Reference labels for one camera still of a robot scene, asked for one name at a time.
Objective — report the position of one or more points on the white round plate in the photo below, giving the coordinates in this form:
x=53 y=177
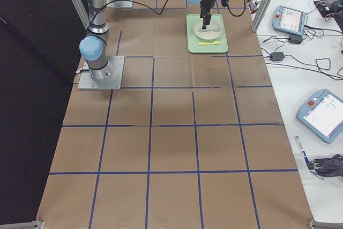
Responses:
x=207 y=35

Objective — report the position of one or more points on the black power adapter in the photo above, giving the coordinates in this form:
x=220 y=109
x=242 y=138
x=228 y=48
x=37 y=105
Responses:
x=295 y=39

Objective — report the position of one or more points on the light green plastic tray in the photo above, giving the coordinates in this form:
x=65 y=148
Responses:
x=193 y=40

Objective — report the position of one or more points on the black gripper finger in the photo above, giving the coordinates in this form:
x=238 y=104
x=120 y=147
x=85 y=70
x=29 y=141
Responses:
x=206 y=16

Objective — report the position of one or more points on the blue teach pendant far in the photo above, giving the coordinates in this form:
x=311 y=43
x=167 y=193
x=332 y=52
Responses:
x=288 y=20

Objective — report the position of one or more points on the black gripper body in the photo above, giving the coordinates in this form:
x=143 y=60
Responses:
x=207 y=3

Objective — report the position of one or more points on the teal green plastic spoon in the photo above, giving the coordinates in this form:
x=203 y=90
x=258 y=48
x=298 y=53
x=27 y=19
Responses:
x=201 y=30

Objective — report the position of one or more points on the black power brick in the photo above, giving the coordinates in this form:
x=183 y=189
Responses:
x=277 y=56

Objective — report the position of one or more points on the blue teach pendant near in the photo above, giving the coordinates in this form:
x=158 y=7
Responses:
x=322 y=114

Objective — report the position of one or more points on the blue teach pendant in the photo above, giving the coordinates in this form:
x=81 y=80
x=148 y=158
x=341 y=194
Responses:
x=288 y=20
x=322 y=114

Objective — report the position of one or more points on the dark folded umbrella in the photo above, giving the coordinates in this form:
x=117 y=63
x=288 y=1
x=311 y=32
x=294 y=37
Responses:
x=326 y=167

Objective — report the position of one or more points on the aluminium frame post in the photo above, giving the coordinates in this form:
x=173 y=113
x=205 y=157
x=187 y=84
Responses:
x=264 y=1

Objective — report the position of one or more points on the white marker pen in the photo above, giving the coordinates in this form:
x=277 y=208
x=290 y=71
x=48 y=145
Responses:
x=302 y=150

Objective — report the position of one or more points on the yellow plastic fork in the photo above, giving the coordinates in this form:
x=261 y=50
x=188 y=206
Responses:
x=209 y=43

